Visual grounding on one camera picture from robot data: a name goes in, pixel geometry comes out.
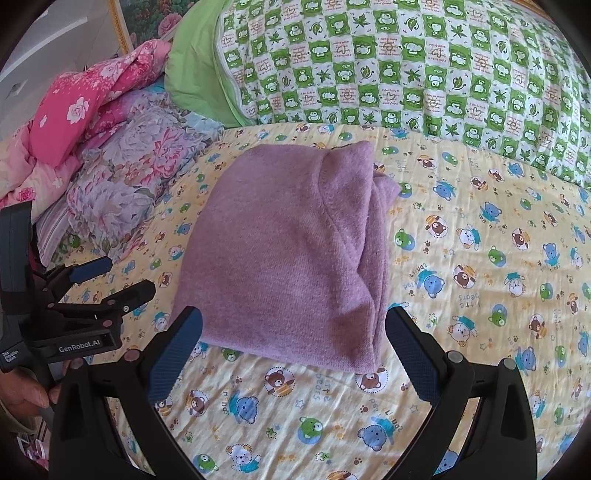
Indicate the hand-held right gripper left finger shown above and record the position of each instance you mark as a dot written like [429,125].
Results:
[175,355]

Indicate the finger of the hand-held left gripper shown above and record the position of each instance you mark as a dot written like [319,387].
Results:
[134,295]
[92,270]

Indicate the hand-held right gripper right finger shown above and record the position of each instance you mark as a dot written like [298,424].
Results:
[411,350]

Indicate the purple knit sweater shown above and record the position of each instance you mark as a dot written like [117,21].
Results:
[277,254]

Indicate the person's left hand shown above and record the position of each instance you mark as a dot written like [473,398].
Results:
[23,397]

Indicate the yellow bear-print bed sheet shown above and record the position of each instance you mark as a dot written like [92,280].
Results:
[461,300]

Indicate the pale floral quilt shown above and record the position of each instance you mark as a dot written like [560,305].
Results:
[138,175]

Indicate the pink floral blanket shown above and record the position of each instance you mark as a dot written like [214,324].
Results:
[78,101]

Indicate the framed flower picture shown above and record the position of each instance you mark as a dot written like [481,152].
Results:
[161,14]

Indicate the green frog-print quilt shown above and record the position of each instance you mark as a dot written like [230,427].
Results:
[415,69]

